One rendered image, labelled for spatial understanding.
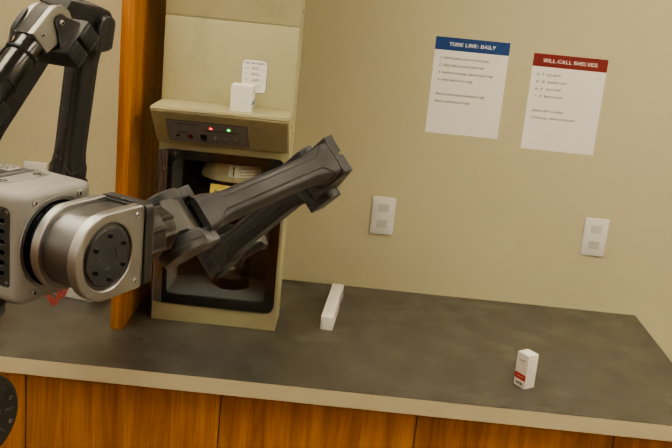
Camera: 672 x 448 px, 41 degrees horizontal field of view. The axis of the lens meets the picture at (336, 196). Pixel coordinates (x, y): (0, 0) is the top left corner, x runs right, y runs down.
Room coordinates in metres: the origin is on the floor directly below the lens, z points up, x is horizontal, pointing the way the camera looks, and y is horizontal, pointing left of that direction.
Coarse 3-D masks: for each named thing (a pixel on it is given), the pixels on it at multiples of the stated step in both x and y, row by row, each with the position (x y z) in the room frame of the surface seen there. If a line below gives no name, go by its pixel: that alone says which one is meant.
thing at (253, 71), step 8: (248, 64) 2.13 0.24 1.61; (256, 64) 2.13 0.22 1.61; (264, 64) 2.13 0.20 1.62; (248, 72) 2.13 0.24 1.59; (256, 72) 2.13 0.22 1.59; (264, 72) 2.13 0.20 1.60; (248, 80) 2.13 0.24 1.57; (256, 80) 2.13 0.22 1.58; (264, 80) 2.13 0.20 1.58; (256, 88) 2.13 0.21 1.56; (264, 88) 2.12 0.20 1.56
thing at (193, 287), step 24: (168, 168) 2.12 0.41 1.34; (192, 168) 2.12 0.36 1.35; (216, 168) 2.11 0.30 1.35; (240, 168) 2.11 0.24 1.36; (264, 168) 2.11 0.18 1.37; (192, 264) 2.11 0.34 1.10; (264, 264) 2.11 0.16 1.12; (168, 288) 2.12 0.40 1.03; (192, 288) 2.11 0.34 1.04; (216, 288) 2.11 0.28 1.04; (240, 288) 2.11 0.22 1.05; (264, 288) 2.11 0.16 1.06; (264, 312) 2.11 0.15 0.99
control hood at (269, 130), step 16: (160, 112) 2.02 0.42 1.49; (176, 112) 2.02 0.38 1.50; (192, 112) 2.01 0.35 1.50; (208, 112) 2.01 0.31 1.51; (224, 112) 2.01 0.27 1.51; (240, 112) 2.03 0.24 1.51; (256, 112) 2.05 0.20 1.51; (272, 112) 2.08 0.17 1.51; (288, 112) 2.10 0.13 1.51; (160, 128) 2.07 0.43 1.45; (256, 128) 2.03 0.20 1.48; (272, 128) 2.03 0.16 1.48; (288, 128) 2.03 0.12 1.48; (208, 144) 2.10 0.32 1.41; (256, 144) 2.08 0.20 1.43; (272, 144) 2.08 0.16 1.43; (288, 144) 2.08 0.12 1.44
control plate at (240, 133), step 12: (168, 120) 2.04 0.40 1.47; (180, 120) 2.04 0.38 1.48; (168, 132) 2.07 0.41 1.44; (180, 132) 2.07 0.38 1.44; (192, 132) 2.07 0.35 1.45; (204, 132) 2.06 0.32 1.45; (216, 132) 2.06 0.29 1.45; (228, 132) 2.05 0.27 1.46; (240, 132) 2.05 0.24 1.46; (216, 144) 2.09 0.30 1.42; (228, 144) 2.09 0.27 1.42; (240, 144) 2.09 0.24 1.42
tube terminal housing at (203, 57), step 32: (192, 32) 2.13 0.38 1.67; (224, 32) 2.13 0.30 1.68; (256, 32) 2.13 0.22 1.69; (288, 32) 2.12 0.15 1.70; (192, 64) 2.13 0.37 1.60; (224, 64) 2.13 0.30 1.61; (288, 64) 2.12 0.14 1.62; (192, 96) 2.13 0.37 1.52; (224, 96) 2.13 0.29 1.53; (256, 96) 2.13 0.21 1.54; (288, 96) 2.12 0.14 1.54; (192, 320) 2.13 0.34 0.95; (224, 320) 2.13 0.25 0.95; (256, 320) 2.12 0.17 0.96
